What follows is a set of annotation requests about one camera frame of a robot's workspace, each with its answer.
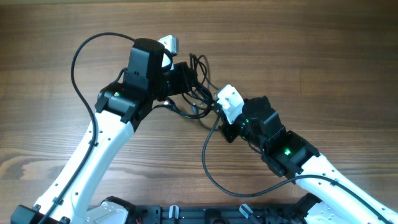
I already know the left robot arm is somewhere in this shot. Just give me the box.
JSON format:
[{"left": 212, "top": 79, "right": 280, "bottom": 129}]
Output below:
[{"left": 11, "top": 35, "right": 197, "bottom": 223}]

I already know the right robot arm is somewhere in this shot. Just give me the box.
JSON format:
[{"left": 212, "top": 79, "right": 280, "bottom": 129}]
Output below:
[{"left": 216, "top": 93, "right": 397, "bottom": 223}]

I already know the right camera black cable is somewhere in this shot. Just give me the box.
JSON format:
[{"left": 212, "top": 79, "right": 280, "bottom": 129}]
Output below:
[{"left": 201, "top": 107, "right": 392, "bottom": 224}]

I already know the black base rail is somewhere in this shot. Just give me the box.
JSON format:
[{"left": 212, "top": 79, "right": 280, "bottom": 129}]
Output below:
[{"left": 127, "top": 204, "right": 305, "bottom": 224}]

